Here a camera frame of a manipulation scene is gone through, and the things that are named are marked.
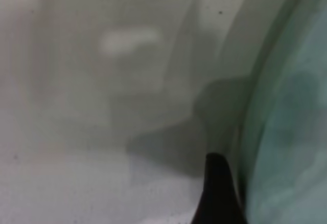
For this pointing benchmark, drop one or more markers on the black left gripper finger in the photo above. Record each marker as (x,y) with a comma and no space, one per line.
(217,190)

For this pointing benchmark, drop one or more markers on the green round plate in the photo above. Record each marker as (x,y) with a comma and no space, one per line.
(293,106)

